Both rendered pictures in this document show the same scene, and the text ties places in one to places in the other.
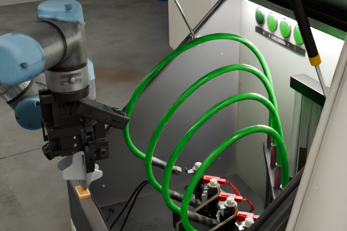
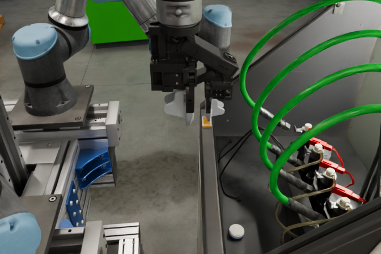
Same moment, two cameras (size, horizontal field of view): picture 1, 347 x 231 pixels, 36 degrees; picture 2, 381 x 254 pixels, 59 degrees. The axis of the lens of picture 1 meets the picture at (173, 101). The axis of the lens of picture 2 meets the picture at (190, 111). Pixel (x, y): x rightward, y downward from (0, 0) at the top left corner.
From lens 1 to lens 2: 0.43 m
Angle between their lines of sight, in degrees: 22
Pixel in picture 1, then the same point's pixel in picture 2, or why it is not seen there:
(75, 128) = (178, 66)
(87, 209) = (204, 137)
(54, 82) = (161, 12)
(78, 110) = (184, 48)
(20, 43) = not seen: outside the picture
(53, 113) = (159, 46)
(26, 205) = not seen: hidden behind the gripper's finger
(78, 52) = not seen: outside the picture
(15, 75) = not seen: outside the picture
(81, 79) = (189, 13)
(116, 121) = (223, 67)
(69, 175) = (170, 110)
